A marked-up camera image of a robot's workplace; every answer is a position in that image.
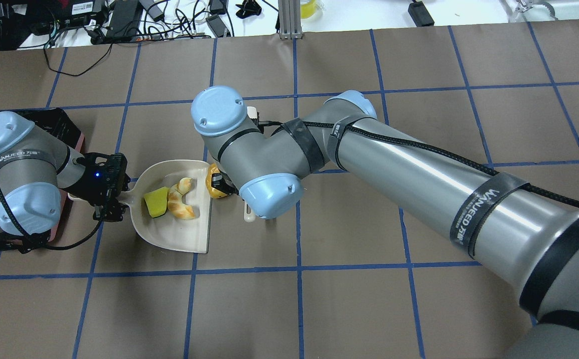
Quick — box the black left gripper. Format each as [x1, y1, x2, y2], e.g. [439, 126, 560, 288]
[73, 153, 130, 222]

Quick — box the yellow sponge piece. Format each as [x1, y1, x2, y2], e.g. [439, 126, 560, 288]
[143, 186, 169, 218]

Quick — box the beige plastic dustpan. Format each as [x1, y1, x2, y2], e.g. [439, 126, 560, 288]
[117, 160, 211, 254]

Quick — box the toy croissant bread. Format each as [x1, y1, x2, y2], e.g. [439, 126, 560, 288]
[168, 177, 196, 220]

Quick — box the yellow toy potato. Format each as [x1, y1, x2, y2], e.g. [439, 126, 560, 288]
[205, 163, 231, 198]

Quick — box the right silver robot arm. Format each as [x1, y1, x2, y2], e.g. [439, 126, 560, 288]
[191, 86, 579, 359]

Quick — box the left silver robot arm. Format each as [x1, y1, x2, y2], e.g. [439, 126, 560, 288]
[0, 108, 130, 254]

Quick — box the black lined trash bin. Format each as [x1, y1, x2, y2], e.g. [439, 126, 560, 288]
[0, 108, 84, 239]

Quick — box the black power brick top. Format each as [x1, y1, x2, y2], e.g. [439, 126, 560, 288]
[105, 0, 140, 42]

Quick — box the yellow tape roll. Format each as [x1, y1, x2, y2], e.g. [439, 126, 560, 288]
[299, 0, 323, 19]

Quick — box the black power adapter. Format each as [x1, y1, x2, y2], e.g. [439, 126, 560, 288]
[408, 0, 435, 27]

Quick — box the aluminium frame post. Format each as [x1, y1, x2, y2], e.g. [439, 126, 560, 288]
[278, 0, 303, 39]

